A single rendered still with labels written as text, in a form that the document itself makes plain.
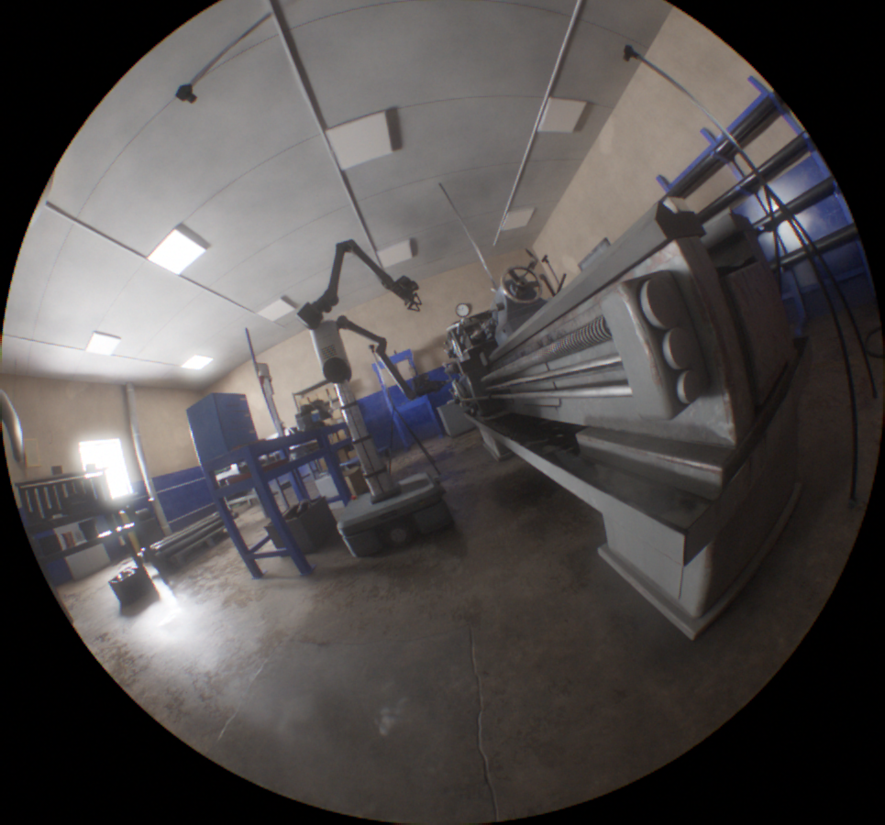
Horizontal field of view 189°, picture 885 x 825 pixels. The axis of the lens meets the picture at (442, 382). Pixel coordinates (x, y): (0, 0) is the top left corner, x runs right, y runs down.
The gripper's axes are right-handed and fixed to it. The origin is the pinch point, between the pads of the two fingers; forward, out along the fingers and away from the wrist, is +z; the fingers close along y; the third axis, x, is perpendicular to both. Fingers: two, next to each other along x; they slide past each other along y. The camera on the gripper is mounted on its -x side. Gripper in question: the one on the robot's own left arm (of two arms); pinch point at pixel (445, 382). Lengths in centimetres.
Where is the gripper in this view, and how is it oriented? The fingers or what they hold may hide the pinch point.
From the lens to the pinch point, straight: 180.5
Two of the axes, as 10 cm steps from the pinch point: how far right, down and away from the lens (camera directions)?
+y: 1.0, 3.4, 9.3
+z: 9.3, -3.7, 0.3
